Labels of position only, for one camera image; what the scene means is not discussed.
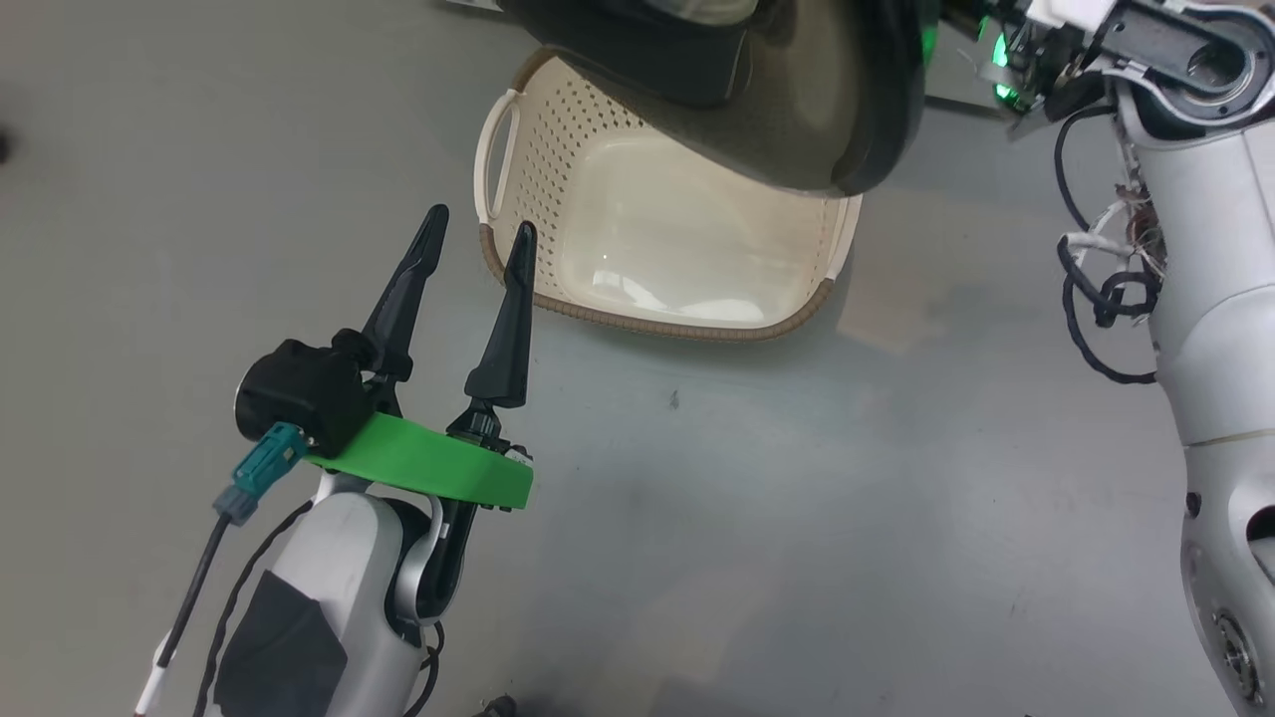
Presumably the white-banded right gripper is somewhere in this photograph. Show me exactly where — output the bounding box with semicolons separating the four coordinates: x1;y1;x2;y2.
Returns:
981;0;1108;117

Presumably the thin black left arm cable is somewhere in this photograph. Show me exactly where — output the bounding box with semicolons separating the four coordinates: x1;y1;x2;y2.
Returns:
192;501;312;717

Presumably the teal-plug left camera cable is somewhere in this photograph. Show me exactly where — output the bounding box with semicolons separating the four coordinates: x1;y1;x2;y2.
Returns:
132;422;310;717

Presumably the black-rimmed glass washer door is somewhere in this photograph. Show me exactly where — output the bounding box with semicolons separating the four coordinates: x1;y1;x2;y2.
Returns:
498;0;943;197

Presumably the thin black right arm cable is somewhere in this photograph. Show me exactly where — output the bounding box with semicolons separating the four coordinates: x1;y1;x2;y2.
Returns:
1053;104;1163;385

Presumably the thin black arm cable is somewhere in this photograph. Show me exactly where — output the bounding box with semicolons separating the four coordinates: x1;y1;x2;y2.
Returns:
192;501;312;717
1053;104;1163;385

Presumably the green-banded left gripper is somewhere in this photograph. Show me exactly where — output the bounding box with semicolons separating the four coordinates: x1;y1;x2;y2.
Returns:
307;204;540;512

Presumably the cream perforated laundry basket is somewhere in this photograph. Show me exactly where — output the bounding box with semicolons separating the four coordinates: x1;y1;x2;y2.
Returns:
474;47;864;343

